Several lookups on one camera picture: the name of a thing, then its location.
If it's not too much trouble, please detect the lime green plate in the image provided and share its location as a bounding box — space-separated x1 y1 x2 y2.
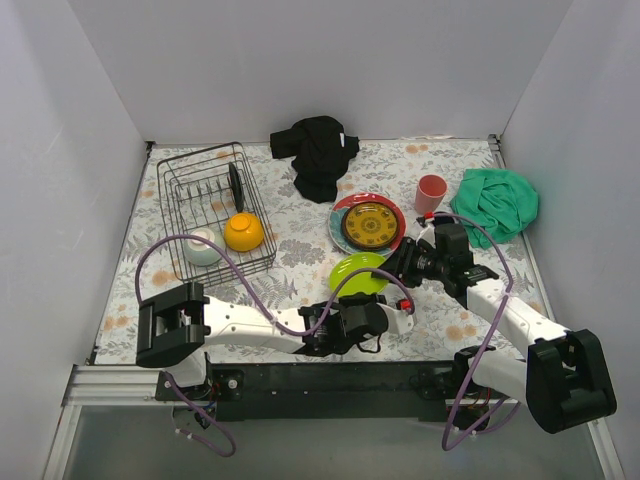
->
328 252 389 297

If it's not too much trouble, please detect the orange yellow plate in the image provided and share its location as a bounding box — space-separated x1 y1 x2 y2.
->
341 201 406 251

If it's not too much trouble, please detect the large white plate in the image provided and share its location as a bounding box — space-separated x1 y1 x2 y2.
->
329 192 406 256

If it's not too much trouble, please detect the pink cup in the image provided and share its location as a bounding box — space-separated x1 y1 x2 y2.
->
414 174 448 215

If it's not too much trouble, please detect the black plate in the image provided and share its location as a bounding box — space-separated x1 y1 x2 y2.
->
228 162 245 213

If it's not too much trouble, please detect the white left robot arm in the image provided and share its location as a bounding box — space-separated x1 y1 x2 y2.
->
136 283 391 400

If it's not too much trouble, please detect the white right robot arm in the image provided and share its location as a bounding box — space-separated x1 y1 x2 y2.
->
381 223 617 434

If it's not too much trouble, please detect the green cloth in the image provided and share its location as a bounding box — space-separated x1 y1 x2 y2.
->
450 168 539 244

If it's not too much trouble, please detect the black cloth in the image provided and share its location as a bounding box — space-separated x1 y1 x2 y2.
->
269 116 360 204

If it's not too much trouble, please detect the yellow bowl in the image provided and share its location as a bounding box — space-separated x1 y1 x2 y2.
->
224 212 265 252

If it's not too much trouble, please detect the floral table mat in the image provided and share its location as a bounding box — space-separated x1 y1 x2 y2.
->
95 141 552 365

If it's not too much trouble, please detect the white green patterned bowl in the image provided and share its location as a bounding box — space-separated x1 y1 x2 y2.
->
183 227 225 267

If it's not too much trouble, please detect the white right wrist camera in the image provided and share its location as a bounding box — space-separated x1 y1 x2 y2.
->
416 212 436 247

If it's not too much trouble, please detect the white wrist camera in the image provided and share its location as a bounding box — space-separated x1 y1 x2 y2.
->
377 303 414 336
416 212 436 247

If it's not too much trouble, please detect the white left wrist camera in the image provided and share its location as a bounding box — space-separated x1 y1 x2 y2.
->
377 303 414 336

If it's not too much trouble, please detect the black base frame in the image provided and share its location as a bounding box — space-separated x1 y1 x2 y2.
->
64 362 594 431

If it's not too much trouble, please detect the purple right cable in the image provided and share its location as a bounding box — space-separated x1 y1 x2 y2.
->
441 212 524 451

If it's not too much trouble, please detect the black wire dish rack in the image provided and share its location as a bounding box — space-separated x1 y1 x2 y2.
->
156 142 277 276

